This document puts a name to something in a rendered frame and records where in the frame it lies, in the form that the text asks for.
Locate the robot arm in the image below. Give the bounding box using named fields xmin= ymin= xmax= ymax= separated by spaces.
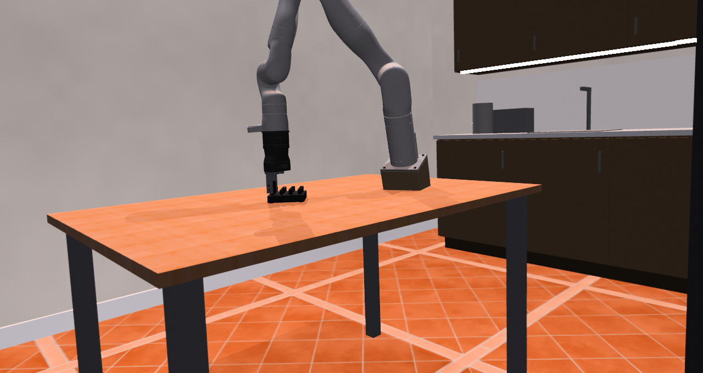
xmin=256 ymin=0 xmax=419 ymax=167

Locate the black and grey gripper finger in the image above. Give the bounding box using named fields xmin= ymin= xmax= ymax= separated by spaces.
xmin=265 ymin=172 xmax=279 ymax=193
xmin=272 ymin=171 xmax=284 ymax=193

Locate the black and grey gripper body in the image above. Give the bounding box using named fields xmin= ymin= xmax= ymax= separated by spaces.
xmin=247 ymin=113 xmax=291 ymax=172

